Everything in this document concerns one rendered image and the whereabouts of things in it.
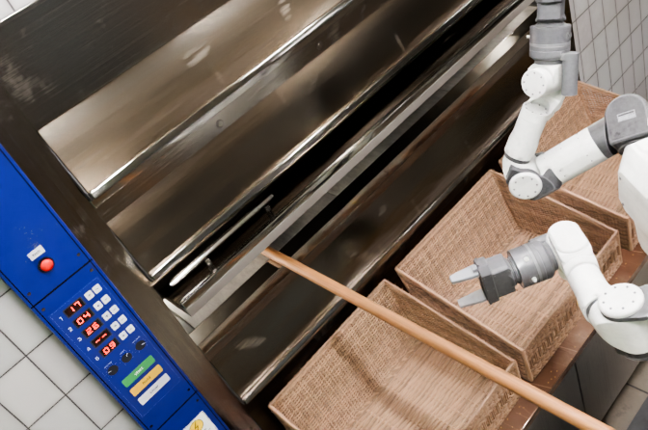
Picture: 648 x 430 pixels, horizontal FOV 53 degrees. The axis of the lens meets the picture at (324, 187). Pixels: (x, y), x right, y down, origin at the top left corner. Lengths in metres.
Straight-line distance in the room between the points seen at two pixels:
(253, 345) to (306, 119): 0.66
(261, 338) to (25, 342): 0.66
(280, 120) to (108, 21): 0.52
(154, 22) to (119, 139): 0.27
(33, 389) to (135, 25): 0.83
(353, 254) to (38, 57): 1.10
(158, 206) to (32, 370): 0.45
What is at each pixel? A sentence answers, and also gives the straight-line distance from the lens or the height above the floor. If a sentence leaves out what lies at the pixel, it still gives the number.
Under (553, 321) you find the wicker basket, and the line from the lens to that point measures 2.10.
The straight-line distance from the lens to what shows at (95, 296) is 1.55.
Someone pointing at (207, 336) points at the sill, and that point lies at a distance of 1.79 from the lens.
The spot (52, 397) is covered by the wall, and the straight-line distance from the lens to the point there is 1.66.
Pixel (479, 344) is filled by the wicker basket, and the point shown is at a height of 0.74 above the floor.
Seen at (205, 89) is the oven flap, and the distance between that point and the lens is 1.55.
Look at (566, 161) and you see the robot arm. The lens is 1.65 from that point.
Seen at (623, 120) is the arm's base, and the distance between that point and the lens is 1.62.
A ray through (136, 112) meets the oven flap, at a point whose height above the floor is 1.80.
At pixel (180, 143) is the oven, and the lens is 1.56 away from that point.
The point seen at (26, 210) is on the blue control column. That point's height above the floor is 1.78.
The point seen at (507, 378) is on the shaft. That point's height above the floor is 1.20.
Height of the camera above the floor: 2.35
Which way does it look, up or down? 35 degrees down
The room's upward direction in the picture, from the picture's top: 25 degrees counter-clockwise
